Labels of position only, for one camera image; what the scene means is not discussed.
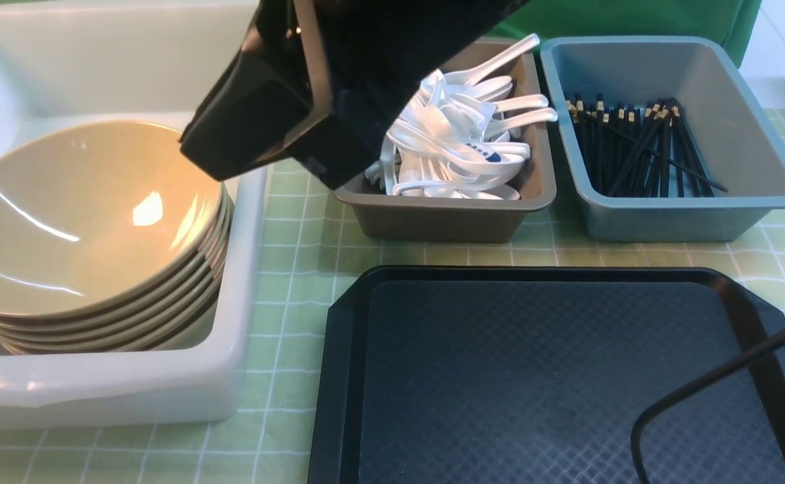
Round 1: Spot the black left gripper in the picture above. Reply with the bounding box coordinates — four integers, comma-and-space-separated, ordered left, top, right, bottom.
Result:
180, 1, 524, 190

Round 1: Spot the pile of white soup spoons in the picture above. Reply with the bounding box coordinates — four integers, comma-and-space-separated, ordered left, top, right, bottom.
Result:
363, 34, 558, 201

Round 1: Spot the brown spoon bin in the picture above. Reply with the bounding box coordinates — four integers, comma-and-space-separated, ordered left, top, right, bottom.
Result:
334, 39, 556, 244

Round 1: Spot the white spoon with blue logo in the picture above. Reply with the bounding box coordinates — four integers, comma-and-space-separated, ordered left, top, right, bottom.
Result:
386, 120, 530, 177

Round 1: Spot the green checkered tablecloth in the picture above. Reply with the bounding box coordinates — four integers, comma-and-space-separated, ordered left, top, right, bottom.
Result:
0, 108, 785, 483

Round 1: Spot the large white plastic bin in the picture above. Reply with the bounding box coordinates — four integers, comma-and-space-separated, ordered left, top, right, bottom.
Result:
0, 1, 267, 431

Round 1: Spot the black serving tray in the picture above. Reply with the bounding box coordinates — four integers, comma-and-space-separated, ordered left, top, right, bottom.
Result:
308, 266, 785, 483

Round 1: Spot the bundle of black chopsticks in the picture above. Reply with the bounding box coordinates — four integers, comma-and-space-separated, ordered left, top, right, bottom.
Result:
565, 93, 728, 198

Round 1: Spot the blue chopstick bin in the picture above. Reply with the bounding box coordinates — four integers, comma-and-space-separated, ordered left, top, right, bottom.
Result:
540, 36, 785, 243

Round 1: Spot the green backdrop cloth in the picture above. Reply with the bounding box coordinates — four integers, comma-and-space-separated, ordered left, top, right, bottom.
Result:
489, 1, 761, 65

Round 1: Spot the long-handled white spoon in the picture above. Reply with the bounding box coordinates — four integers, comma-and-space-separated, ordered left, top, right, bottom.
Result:
444, 33, 540, 87

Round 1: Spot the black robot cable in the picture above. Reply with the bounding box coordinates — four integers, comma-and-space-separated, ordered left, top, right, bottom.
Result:
630, 306, 785, 484

